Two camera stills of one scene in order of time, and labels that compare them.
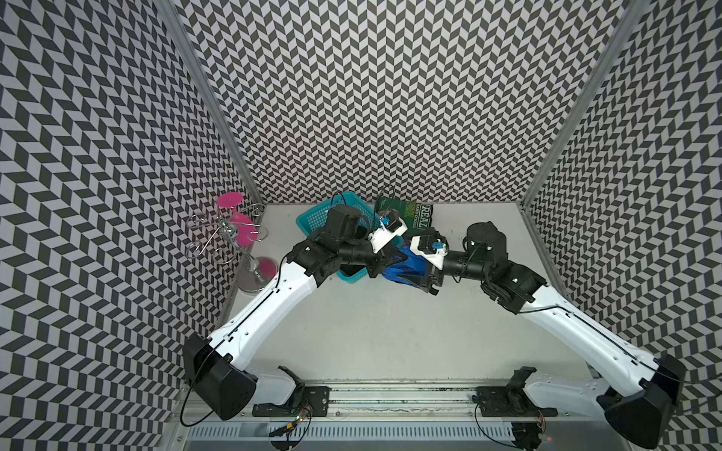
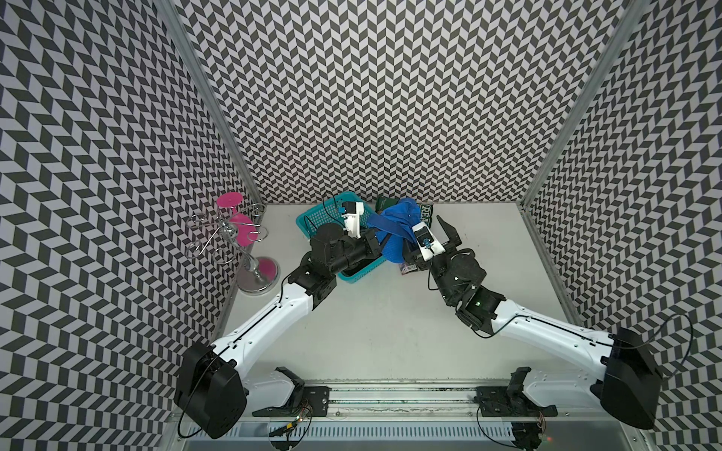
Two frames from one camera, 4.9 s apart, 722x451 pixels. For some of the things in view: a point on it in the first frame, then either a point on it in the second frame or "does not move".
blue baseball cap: [411, 271] -> [398, 221]
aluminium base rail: [401, 418] does not move
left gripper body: [375, 259] -> [368, 248]
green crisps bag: [415, 216] does not move
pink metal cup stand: [237, 224] does not move
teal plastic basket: [315, 219] does not move
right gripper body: [434, 273] -> [412, 257]
